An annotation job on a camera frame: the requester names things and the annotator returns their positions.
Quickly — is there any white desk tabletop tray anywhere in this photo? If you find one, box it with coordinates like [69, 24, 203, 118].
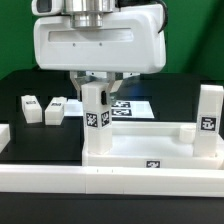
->
[82, 121, 224, 170]

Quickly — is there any white left fence block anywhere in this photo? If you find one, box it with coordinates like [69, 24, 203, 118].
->
[0, 124, 10, 153]

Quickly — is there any white marker sheet with tags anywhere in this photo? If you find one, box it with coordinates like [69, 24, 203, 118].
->
[65, 99, 154, 119]

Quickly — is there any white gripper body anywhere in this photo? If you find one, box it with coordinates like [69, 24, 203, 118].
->
[33, 3, 167, 73]

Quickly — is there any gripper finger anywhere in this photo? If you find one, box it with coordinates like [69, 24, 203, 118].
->
[101, 72, 122, 105]
[70, 71, 86, 100]

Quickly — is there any white front fence bar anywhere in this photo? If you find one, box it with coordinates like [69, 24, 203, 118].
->
[0, 165, 224, 197]

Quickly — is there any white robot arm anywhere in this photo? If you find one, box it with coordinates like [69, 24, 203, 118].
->
[31, 0, 168, 104]

